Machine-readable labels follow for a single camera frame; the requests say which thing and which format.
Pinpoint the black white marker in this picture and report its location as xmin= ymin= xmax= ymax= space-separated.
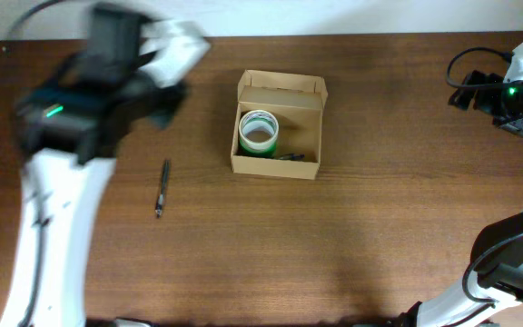
xmin=276 ymin=154 xmax=305 ymax=161

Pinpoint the cardboard box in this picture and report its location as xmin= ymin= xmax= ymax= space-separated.
xmin=231 ymin=70 xmax=328 ymax=180

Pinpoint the green tape roll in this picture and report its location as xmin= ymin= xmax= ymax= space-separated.
xmin=237 ymin=115 xmax=280 ymax=159

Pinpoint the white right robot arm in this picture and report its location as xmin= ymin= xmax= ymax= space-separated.
xmin=390 ymin=42 xmax=523 ymax=327

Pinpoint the black pen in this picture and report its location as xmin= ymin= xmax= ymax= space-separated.
xmin=154 ymin=159 xmax=171 ymax=219

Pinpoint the white tape roll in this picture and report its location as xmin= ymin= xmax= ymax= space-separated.
xmin=237 ymin=109 xmax=280 ymax=154

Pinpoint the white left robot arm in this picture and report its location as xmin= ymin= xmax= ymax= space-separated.
xmin=0 ymin=2 xmax=210 ymax=326

